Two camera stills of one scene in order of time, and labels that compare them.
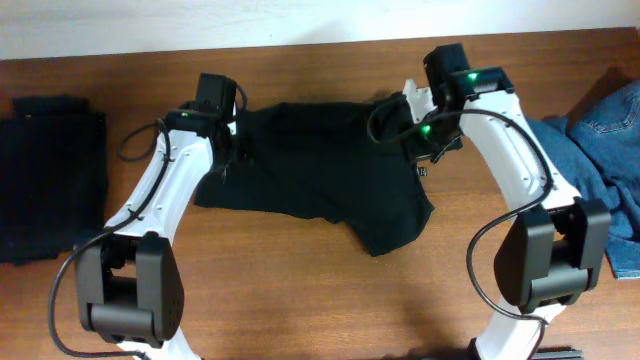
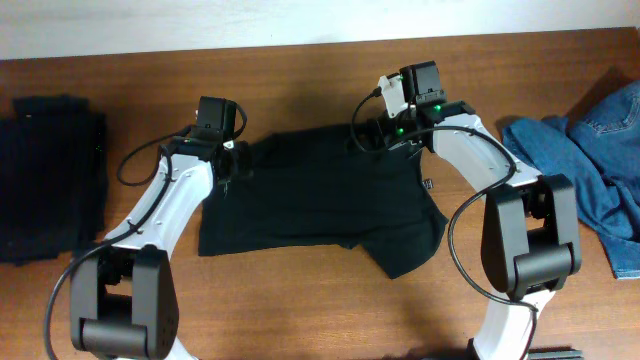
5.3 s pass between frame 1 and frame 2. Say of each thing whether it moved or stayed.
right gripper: moved
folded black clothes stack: stayed
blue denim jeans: stayed
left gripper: moved
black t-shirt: moved
